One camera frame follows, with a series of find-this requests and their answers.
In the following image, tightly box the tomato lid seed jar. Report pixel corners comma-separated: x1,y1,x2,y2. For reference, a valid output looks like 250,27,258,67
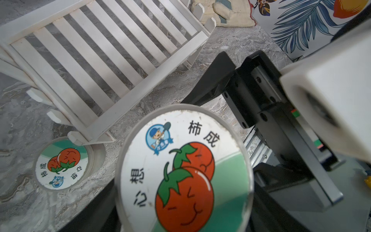
33,137,94,191

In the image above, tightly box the strawberry lid seed jar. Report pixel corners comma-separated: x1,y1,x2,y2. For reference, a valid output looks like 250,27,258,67
115,104,254,232

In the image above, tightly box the white slatted wooden shelf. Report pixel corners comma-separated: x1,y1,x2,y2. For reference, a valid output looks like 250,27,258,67
1,1,216,146

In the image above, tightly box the beige work glove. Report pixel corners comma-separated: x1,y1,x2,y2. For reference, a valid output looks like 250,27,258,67
191,0,257,27

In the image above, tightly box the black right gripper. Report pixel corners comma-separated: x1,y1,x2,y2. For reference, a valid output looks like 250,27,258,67
183,51,344,212

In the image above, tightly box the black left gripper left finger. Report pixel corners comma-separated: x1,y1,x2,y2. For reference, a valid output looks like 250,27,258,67
60,180,120,232

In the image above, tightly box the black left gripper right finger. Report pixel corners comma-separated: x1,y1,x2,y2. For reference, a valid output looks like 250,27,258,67
249,183,309,232

